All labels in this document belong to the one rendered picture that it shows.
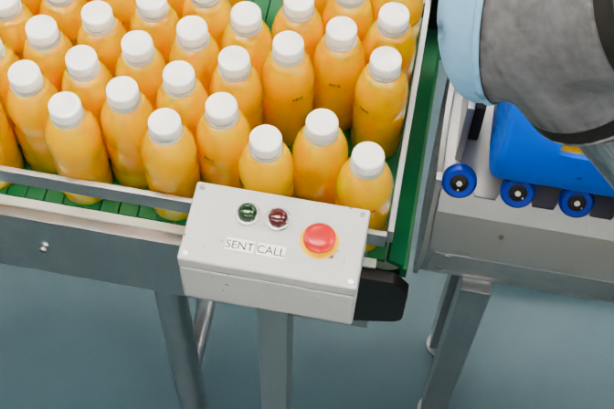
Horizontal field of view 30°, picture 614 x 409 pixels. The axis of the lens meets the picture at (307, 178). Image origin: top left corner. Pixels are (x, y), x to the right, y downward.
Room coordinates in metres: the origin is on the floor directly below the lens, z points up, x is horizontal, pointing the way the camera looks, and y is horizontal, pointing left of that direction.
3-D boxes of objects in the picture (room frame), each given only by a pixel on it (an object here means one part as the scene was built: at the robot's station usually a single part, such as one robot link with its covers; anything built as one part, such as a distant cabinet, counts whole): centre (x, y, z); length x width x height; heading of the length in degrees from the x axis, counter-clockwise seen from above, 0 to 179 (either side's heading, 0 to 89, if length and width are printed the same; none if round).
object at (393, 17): (0.90, -0.10, 1.08); 0.04 x 0.04 x 0.02
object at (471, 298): (0.76, -0.27, 0.31); 0.06 x 0.06 x 0.63; 82
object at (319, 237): (0.57, -0.02, 1.11); 0.04 x 0.04 x 0.01
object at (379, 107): (0.83, -0.09, 0.99); 0.07 x 0.07 x 0.18
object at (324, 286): (0.58, 0.03, 1.05); 0.20 x 0.10 x 0.10; 82
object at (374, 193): (0.69, -0.07, 0.99); 0.07 x 0.07 x 0.18
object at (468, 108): (0.84, -0.21, 0.99); 0.10 x 0.02 x 0.12; 172
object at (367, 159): (0.69, -0.07, 1.08); 0.04 x 0.04 x 0.02
